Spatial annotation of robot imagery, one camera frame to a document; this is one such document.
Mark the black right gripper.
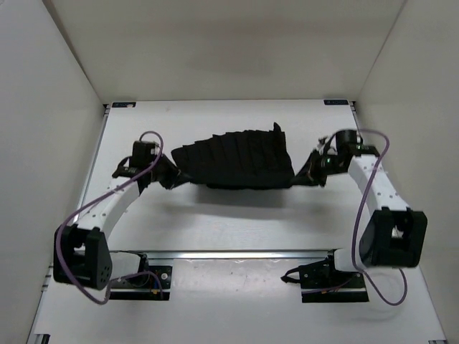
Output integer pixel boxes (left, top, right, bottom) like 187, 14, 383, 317
290, 149, 346, 188

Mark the black pleated skirt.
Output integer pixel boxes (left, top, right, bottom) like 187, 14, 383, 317
171, 123, 295, 190

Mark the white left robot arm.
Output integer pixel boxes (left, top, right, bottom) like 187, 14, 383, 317
53, 140, 182, 290

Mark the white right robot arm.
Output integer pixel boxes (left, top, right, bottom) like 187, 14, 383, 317
292, 130, 427, 287

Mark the right blue table label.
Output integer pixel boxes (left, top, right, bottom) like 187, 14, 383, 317
323, 99, 349, 106

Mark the blue table label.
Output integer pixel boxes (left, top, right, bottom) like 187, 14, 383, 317
111, 102, 136, 108
323, 99, 349, 106

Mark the left blue table label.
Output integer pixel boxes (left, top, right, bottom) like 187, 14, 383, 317
111, 102, 136, 108

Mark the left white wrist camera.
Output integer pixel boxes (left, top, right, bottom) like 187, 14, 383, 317
150, 143, 160, 155

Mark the aluminium table rail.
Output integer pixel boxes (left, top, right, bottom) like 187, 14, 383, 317
128, 250, 331, 260

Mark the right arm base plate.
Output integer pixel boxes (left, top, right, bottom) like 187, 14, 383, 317
280, 254, 369, 303

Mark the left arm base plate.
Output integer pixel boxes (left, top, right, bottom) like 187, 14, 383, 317
110, 260, 173, 301

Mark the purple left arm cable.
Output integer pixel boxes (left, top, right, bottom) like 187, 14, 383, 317
58, 130, 165, 306

